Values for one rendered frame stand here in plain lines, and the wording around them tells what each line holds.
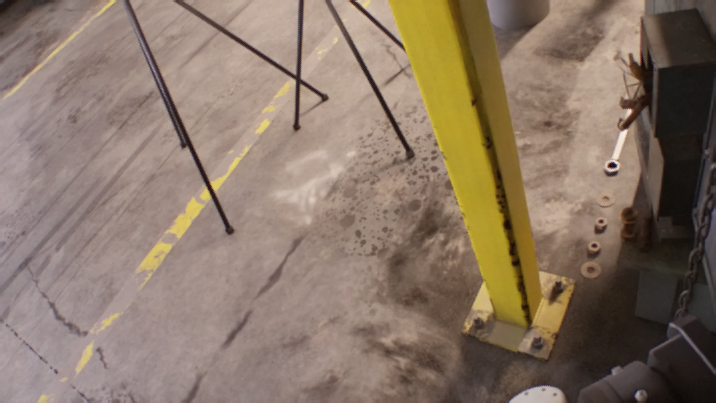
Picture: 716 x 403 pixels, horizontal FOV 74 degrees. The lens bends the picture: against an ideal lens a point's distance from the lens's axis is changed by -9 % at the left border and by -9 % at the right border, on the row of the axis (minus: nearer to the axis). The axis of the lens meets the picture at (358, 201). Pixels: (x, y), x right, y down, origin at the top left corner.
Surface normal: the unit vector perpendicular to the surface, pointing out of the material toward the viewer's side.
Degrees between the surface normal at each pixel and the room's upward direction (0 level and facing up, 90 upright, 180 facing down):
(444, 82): 90
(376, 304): 0
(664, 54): 0
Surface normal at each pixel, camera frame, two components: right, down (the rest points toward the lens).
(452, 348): -0.35, -0.63
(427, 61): -0.48, 0.76
